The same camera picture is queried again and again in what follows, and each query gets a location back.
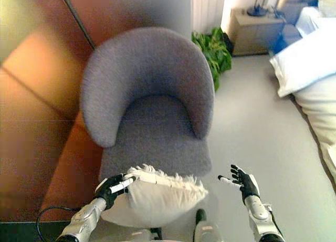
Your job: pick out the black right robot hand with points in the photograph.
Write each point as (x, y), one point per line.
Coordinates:
(242, 183)

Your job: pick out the white bed sheet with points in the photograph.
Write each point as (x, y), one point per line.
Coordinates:
(312, 21)

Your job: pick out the beige wooden nightstand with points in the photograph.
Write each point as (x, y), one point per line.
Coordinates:
(256, 33)

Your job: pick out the white fringed pillow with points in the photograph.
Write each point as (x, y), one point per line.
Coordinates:
(157, 197)

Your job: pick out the grey fabric tub armchair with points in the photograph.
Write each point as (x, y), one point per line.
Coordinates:
(147, 105)

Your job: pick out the green leafy plant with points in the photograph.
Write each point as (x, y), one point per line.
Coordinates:
(214, 55)

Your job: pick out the beige tufted headboard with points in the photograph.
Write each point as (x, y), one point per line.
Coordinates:
(294, 13)

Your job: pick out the silver robot leg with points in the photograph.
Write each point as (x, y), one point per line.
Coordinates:
(203, 229)

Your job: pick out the black table lamp white shade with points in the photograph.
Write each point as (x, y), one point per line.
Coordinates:
(258, 5)

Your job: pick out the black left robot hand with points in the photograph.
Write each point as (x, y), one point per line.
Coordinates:
(113, 188)

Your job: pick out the white bed pillow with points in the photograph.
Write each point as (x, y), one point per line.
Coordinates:
(304, 63)

